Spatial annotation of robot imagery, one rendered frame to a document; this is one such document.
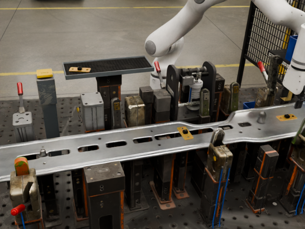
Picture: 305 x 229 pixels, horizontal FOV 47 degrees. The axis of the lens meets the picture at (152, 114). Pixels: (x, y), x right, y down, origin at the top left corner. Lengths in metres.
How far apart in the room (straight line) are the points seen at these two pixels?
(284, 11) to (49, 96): 0.97
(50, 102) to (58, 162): 0.36
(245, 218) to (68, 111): 1.15
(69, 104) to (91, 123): 0.81
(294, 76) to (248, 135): 0.29
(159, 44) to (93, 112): 0.56
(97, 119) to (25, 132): 0.27
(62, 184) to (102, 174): 0.50
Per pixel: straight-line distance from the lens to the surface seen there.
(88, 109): 1.34
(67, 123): 2.00
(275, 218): 1.55
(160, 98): 1.44
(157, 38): 1.74
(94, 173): 1.14
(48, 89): 1.49
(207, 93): 1.49
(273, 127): 1.51
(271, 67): 1.62
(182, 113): 1.56
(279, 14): 1.44
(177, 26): 1.70
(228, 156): 1.23
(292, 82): 1.51
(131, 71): 1.47
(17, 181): 1.11
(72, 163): 1.23
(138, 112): 1.39
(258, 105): 1.72
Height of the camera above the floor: 1.77
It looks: 31 degrees down
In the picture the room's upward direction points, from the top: 3 degrees clockwise
